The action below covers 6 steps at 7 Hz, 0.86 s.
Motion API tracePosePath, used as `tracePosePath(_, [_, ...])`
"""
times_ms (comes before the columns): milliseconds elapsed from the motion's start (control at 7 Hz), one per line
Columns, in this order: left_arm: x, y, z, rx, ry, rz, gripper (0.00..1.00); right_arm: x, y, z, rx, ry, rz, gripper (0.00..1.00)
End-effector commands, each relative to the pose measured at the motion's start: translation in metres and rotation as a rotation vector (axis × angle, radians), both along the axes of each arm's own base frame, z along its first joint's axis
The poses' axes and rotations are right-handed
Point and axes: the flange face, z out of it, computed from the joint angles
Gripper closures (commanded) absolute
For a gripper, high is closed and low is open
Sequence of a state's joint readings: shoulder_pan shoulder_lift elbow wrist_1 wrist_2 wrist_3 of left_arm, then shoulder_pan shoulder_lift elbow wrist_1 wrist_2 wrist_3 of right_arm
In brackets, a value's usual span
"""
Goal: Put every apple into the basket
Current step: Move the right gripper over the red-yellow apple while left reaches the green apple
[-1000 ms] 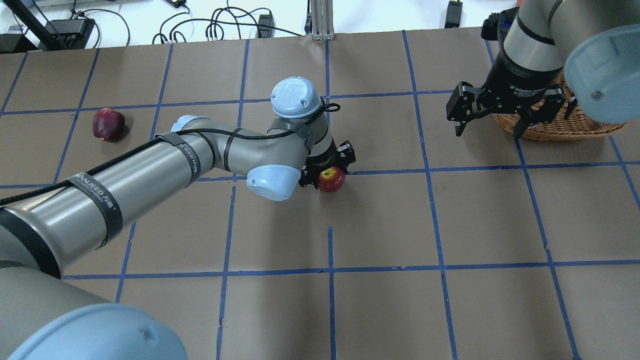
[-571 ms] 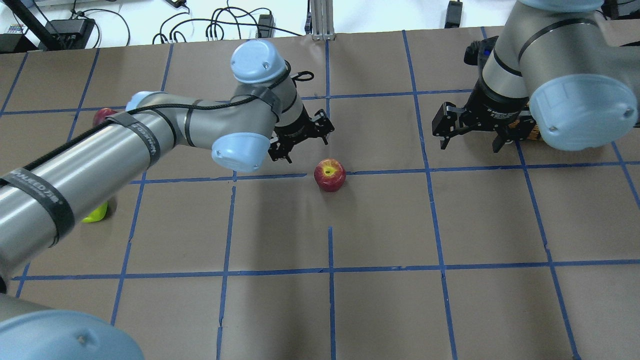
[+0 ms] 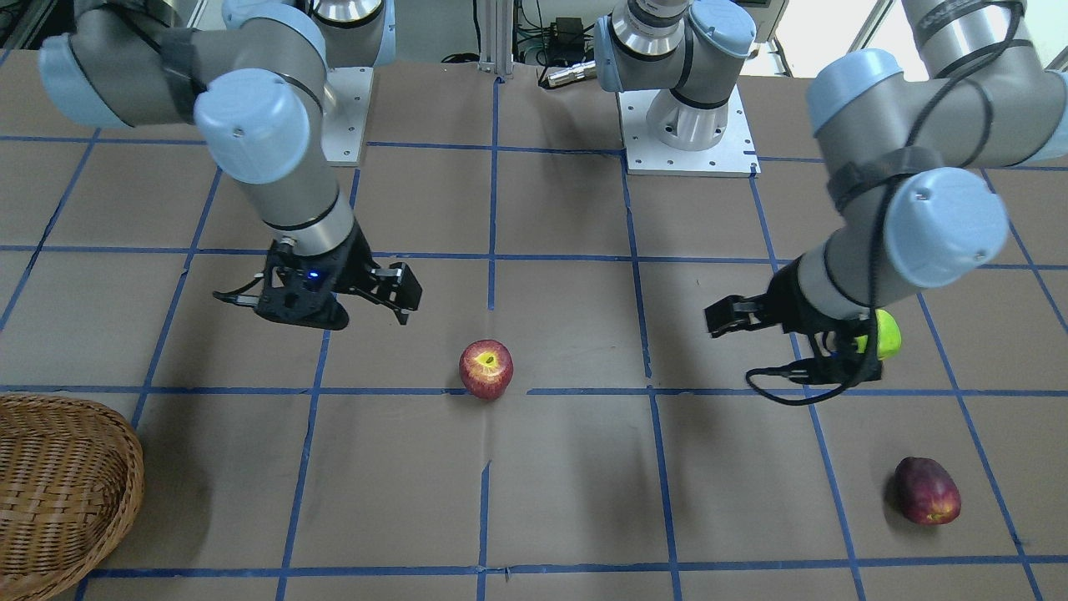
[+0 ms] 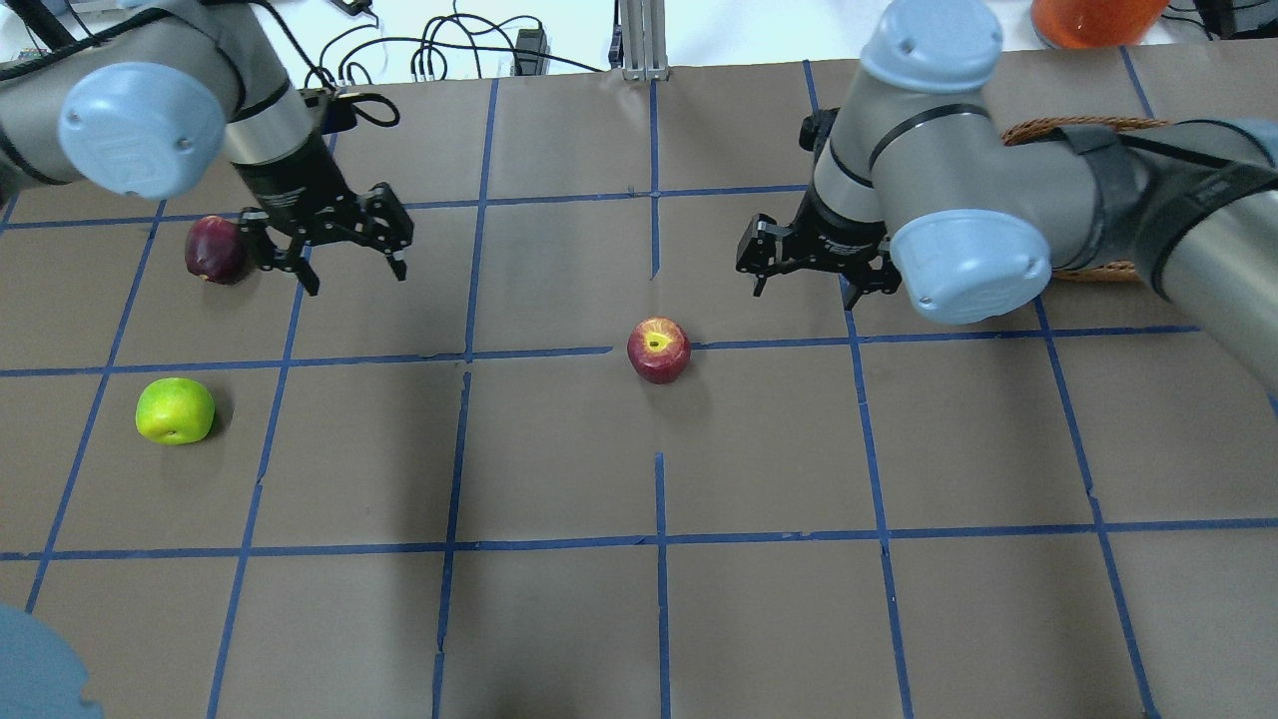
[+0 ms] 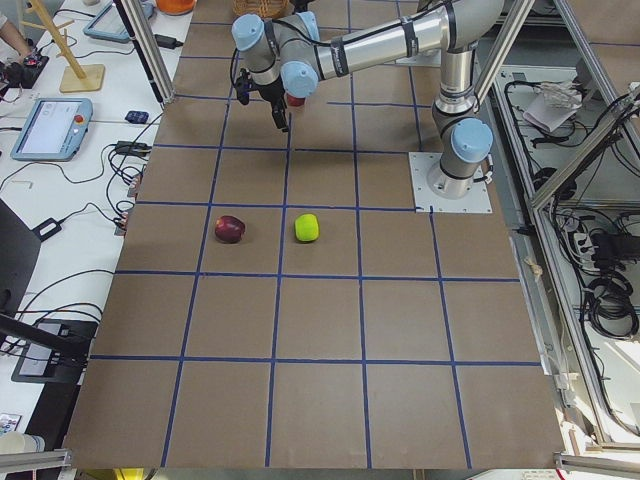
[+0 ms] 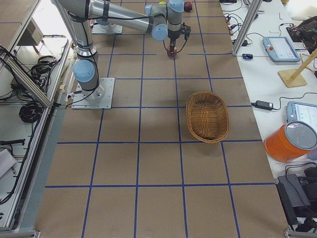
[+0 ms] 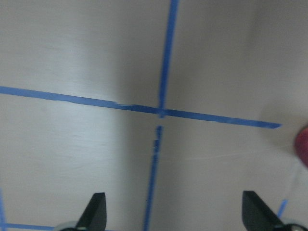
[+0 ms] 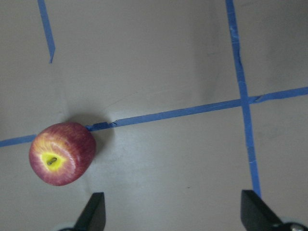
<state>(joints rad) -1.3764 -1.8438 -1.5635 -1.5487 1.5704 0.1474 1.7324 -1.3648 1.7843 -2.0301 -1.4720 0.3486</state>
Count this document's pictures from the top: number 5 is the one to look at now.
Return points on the red apple with yellow spot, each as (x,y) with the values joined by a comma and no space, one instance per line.
(293,101)

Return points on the dark red apple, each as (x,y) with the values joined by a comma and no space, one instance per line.
(229,229)

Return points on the orange round object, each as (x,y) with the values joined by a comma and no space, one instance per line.
(175,7)

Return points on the green apple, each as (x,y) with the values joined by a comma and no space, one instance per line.
(306,228)

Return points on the woven wicker basket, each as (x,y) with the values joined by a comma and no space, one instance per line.
(262,8)

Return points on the wooden stand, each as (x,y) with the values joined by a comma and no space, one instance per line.
(76,77)

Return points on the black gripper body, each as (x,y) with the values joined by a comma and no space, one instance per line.
(273,96)

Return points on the black monitor stand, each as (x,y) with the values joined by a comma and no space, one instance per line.
(50,345)

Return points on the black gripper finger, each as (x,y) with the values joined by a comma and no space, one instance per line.
(279,115)
(243,86)

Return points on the teach pendant tablet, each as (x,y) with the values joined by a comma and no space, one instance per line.
(107,25)
(54,130)

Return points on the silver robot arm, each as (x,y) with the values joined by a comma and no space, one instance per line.
(286,57)

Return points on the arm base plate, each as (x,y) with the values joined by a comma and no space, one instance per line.
(435,192)

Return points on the small blue device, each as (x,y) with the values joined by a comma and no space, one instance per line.
(137,117)

